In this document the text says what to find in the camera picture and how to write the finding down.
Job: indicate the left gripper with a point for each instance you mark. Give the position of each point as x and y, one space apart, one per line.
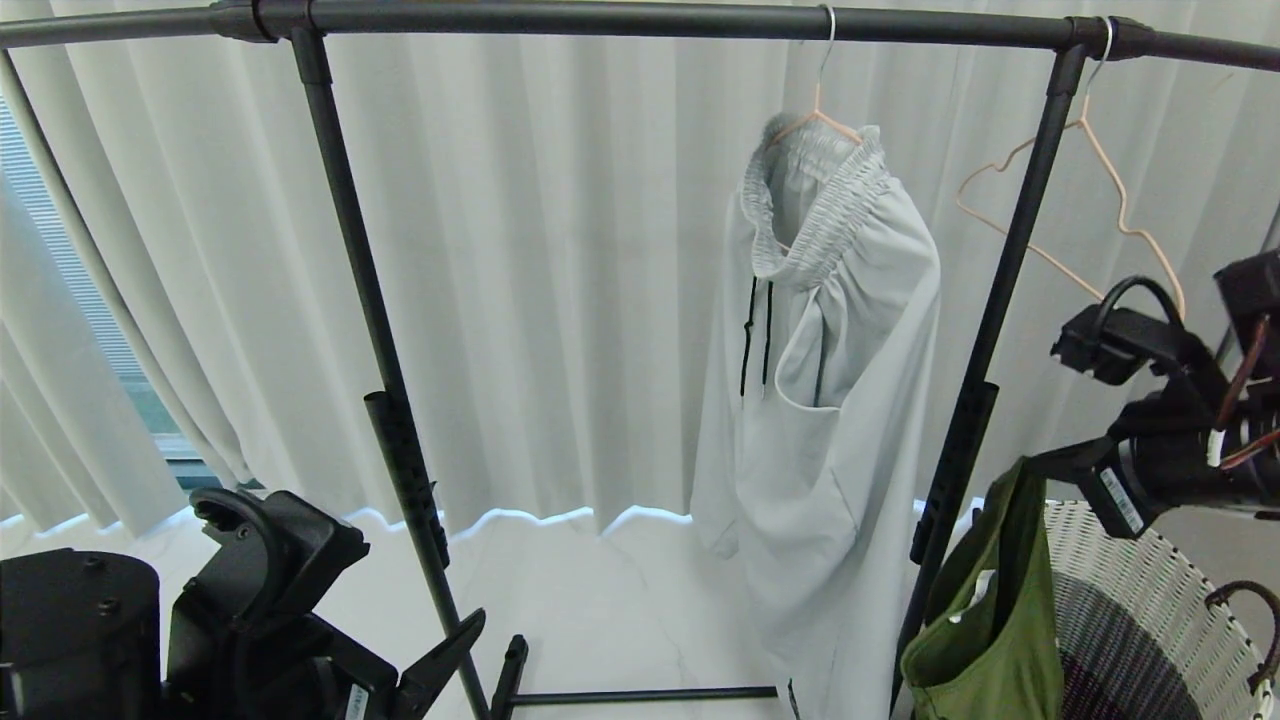
320 680

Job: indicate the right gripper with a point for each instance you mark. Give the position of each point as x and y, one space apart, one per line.
1160 460

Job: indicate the green garment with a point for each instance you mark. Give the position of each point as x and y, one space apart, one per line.
1000 630

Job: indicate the pale grey shorts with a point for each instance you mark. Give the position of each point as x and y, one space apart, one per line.
830 450

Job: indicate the pink clothes hanger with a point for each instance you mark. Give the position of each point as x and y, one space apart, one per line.
818 112
1110 165

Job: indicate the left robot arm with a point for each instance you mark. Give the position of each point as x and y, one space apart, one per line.
70 640

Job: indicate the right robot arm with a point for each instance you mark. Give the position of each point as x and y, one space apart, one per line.
1250 400

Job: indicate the white laundry basket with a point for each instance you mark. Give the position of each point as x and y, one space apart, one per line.
1150 620

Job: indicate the black clothes rack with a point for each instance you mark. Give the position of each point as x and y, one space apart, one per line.
640 20

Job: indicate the white curtain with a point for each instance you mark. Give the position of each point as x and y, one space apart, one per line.
60 420
560 280

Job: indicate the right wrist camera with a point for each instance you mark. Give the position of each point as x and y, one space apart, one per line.
1130 345

